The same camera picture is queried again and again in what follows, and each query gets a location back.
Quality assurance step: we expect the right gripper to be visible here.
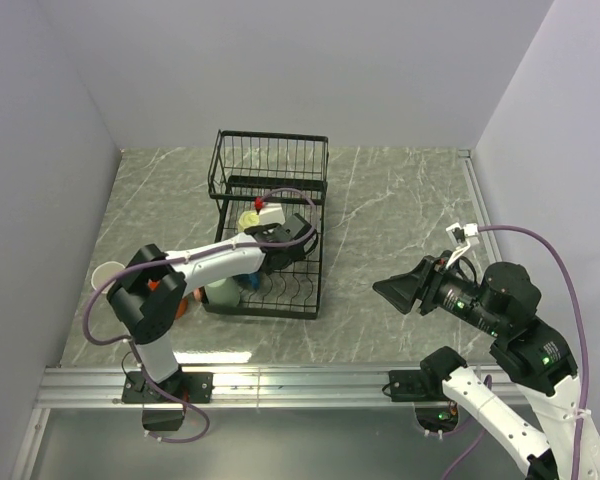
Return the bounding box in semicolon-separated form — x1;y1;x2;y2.
370;247;503;333

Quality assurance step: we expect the blue faceted mug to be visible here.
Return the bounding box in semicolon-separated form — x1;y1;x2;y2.
242;272;261;291

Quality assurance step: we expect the yellow mug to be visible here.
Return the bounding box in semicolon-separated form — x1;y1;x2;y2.
237;210;260;232

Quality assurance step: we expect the mint green cup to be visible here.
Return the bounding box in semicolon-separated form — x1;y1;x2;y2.
204;277;241;307

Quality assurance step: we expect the black wire dish rack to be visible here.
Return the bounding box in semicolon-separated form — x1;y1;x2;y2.
205;130;329;320

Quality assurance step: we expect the orange mug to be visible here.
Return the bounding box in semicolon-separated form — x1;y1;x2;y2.
148;280;189;320

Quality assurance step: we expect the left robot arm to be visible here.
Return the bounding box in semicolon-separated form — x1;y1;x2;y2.
106;214;316;402

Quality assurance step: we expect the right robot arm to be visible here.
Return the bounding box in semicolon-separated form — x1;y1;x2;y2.
373;252;600;479

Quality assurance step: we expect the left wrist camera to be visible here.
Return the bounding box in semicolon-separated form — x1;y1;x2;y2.
254;197;285;225

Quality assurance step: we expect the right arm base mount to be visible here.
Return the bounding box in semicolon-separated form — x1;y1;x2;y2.
388;346;467;403

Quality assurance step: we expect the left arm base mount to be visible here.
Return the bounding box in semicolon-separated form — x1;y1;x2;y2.
121;371;213;404

